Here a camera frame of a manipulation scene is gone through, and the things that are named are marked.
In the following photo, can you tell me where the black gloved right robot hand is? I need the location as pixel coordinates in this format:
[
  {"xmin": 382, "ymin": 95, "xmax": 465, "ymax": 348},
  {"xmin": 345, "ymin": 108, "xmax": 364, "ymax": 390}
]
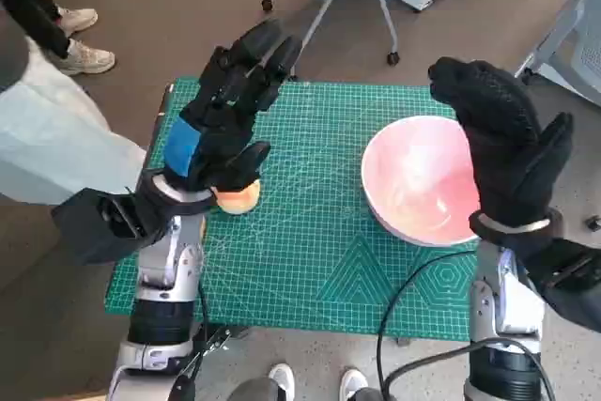
[{"xmin": 426, "ymin": 56, "xmax": 575, "ymax": 228}]

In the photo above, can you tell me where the green cutting mat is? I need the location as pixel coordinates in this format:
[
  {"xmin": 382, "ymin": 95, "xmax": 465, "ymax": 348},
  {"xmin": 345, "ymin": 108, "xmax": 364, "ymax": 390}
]
[{"xmin": 102, "ymin": 75, "xmax": 473, "ymax": 342}]

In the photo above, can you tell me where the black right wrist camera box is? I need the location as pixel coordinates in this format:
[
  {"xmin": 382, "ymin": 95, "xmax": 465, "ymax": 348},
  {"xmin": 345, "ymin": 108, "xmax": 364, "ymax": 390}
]
[{"xmin": 525, "ymin": 236, "xmax": 601, "ymax": 330}]

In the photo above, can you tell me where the white shoe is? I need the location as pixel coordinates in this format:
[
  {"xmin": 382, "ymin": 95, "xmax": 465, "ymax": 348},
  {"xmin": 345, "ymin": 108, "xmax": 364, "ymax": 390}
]
[
  {"xmin": 268, "ymin": 362, "xmax": 296, "ymax": 401},
  {"xmin": 338, "ymin": 366, "xmax": 370, "ymax": 401}
]

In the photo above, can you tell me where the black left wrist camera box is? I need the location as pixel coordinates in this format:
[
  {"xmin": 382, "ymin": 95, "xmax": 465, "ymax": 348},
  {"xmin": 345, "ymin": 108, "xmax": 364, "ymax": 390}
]
[{"xmin": 50, "ymin": 187, "xmax": 156, "ymax": 267}]

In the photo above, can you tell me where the round toy bread roll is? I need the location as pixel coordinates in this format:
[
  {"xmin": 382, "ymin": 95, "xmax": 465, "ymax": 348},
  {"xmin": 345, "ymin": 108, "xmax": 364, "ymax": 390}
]
[{"xmin": 213, "ymin": 177, "xmax": 262, "ymax": 215}]

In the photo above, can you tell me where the pink bowl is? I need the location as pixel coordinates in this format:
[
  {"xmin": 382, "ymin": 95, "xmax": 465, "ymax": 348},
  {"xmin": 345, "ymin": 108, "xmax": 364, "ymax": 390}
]
[{"xmin": 360, "ymin": 115, "xmax": 483, "ymax": 247}]

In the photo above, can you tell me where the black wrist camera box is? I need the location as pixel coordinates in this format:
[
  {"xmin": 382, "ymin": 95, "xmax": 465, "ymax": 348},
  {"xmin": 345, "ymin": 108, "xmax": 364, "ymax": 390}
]
[
  {"xmin": 525, "ymin": 236, "xmax": 601, "ymax": 330},
  {"xmin": 50, "ymin": 187, "xmax": 156, "ymax": 267}
]

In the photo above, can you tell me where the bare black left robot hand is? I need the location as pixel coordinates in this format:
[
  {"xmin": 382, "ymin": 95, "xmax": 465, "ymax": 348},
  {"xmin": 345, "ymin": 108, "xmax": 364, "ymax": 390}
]
[{"xmin": 163, "ymin": 20, "xmax": 304, "ymax": 195}]

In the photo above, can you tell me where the black metal table bracket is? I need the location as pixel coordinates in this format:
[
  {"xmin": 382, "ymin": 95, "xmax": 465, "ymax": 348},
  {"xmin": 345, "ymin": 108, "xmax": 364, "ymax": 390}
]
[{"xmin": 187, "ymin": 323, "xmax": 250, "ymax": 374}]

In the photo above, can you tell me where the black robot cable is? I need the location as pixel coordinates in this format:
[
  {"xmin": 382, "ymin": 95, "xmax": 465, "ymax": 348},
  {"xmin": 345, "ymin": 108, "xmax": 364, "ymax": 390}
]
[
  {"xmin": 168, "ymin": 278, "xmax": 212, "ymax": 401},
  {"xmin": 485, "ymin": 337, "xmax": 553, "ymax": 401},
  {"xmin": 378, "ymin": 250, "xmax": 483, "ymax": 401}
]

